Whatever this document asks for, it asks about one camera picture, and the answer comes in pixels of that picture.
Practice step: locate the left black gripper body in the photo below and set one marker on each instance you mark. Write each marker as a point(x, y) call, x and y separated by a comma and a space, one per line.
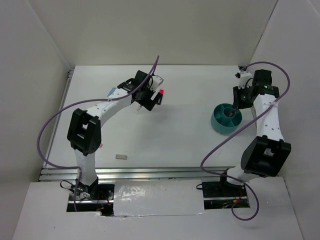
point(145, 100)

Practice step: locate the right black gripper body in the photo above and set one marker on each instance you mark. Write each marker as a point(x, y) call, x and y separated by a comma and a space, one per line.
point(242, 98)

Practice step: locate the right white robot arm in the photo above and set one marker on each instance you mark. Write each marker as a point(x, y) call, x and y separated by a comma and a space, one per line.
point(266, 154)

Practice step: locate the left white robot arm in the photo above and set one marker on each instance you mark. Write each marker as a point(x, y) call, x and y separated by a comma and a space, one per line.
point(84, 133)

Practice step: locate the teal round divided organizer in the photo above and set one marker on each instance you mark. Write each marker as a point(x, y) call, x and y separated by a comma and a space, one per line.
point(223, 124)

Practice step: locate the blue transparent cap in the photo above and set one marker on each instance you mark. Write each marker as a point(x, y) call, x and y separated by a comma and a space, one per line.
point(112, 92)

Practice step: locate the grey rectangular eraser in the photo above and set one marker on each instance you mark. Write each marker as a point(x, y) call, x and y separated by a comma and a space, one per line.
point(121, 157)

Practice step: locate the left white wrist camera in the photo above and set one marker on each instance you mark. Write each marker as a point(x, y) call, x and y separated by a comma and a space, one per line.
point(155, 82)

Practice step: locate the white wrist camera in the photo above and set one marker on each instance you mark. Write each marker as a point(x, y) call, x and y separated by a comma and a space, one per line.
point(243, 77)
point(155, 82)

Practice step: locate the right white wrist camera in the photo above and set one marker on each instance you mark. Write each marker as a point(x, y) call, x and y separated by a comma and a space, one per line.
point(243, 77)

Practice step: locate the aluminium front rail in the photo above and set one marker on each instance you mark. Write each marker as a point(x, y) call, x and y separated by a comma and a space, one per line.
point(106, 175)

